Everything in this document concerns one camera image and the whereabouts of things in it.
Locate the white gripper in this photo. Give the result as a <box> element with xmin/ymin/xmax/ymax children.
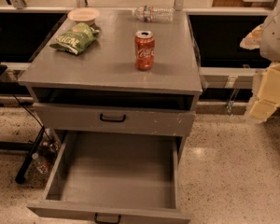
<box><xmin>240</xmin><ymin>0</ymin><xmax>280</xmax><ymax>121</ymax></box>

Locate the red coke can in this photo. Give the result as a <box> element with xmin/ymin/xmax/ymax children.
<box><xmin>134</xmin><ymin>31</ymin><xmax>155</xmax><ymax>71</ymax></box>

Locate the grey drawer cabinet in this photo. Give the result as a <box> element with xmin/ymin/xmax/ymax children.
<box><xmin>20</xmin><ymin>9</ymin><xmax>202</xmax><ymax>152</ymax></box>

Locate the open grey middle drawer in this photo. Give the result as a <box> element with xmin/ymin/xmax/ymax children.
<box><xmin>28</xmin><ymin>132</ymin><xmax>189</xmax><ymax>224</ymax></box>

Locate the closed grey top drawer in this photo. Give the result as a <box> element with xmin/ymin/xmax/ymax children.
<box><xmin>34</xmin><ymin>103</ymin><xmax>195</xmax><ymax>136</ymax></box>

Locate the clear plastic water bottle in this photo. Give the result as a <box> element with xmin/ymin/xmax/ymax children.
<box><xmin>132</xmin><ymin>6</ymin><xmax>175</xmax><ymax>22</ymax></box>

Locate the green chip bag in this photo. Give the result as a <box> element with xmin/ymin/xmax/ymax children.
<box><xmin>49</xmin><ymin>22</ymin><xmax>100</xmax><ymax>55</ymax></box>

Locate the plastic bottle on floor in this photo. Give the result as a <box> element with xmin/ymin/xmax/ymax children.
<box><xmin>32</xmin><ymin>153</ymin><xmax>49</xmax><ymax>175</ymax></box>

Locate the black pole on floor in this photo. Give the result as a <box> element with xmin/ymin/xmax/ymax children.
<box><xmin>15</xmin><ymin>127</ymin><xmax>45</xmax><ymax>184</ymax></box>

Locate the black cable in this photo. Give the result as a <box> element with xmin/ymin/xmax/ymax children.
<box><xmin>0</xmin><ymin>72</ymin><xmax>54</xmax><ymax>142</ymax></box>

